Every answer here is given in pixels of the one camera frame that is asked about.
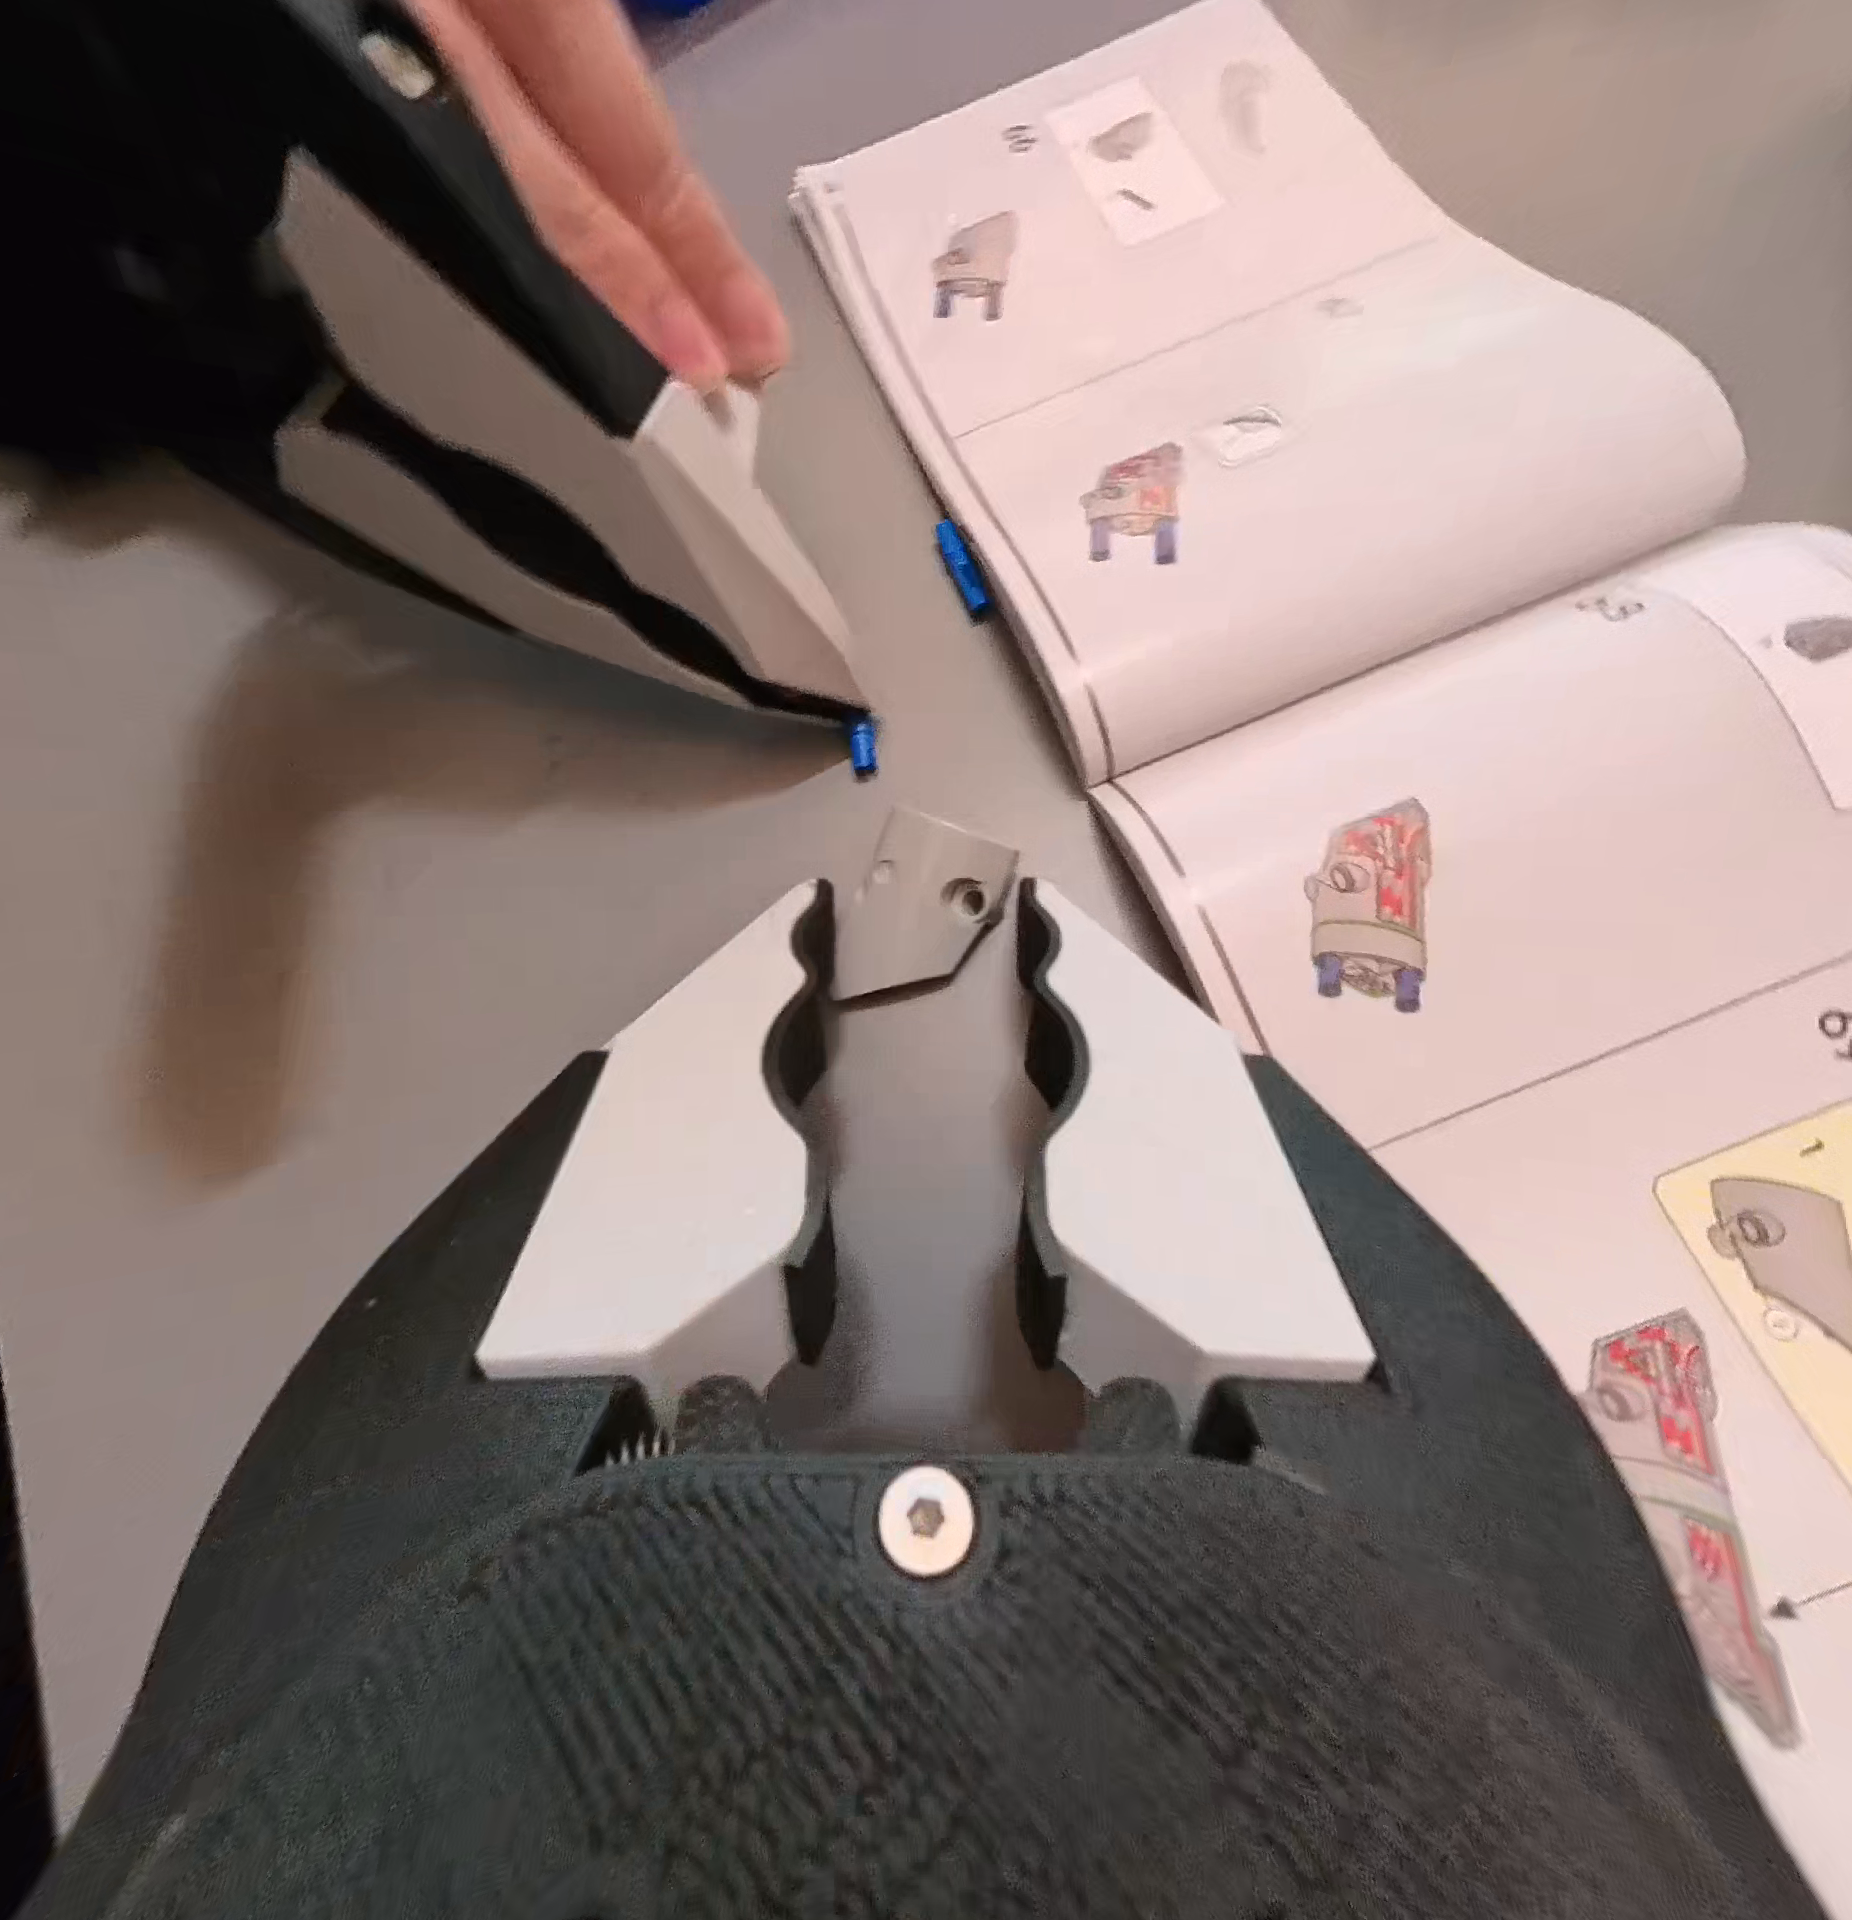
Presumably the grey toy brick piece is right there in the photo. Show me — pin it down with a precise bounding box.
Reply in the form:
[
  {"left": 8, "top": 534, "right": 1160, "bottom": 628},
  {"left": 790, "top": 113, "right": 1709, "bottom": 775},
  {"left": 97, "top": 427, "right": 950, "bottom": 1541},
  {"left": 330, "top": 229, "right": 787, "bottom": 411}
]
[{"left": 826, "top": 805, "right": 1021, "bottom": 1006}]

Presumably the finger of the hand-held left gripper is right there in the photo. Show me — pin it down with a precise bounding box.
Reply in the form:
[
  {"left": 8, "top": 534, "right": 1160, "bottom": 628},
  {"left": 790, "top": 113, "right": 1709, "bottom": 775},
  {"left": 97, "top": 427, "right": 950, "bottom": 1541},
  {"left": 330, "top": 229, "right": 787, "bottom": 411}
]
[
  {"left": 279, "top": 146, "right": 868, "bottom": 709},
  {"left": 275, "top": 417, "right": 852, "bottom": 728}
]

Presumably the white instruction booklet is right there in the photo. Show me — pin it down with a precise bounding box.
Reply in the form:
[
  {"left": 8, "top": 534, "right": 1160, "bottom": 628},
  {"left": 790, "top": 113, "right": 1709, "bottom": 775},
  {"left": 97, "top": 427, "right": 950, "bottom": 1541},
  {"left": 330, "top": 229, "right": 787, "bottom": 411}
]
[{"left": 787, "top": 0, "right": 1852, "bottom": 1920}]

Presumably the person's left hand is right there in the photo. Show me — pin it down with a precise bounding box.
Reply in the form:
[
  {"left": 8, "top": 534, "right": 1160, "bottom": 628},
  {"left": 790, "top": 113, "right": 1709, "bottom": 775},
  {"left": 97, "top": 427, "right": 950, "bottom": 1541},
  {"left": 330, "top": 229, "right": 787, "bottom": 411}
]
[{"left": 400, "top": 0, "right": 790, "bottom": 394}]

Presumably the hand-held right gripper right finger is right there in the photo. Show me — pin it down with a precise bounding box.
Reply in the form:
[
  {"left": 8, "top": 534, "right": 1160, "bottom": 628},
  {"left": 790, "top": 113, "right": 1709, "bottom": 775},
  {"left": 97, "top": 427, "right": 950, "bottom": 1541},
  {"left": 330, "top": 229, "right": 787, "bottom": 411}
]
[{"left": 1016, "top": 877, "right": 1386, "bottom": 1384}]

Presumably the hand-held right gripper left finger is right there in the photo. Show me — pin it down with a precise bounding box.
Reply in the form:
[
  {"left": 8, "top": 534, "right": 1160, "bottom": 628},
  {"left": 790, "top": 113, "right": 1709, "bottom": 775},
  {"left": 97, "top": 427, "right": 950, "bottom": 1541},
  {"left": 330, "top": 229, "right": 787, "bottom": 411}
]
[{"left": 473, "top": 877, "right": 836, "bottom": 1379}]

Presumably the grey desk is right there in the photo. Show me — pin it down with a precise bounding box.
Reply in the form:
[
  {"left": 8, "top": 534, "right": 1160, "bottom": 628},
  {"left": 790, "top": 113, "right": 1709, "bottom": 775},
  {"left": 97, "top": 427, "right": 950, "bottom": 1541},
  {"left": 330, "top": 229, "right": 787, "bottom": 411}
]
[{"left": 0, "top": 0, "right": 1852, "bottom": 1832}]

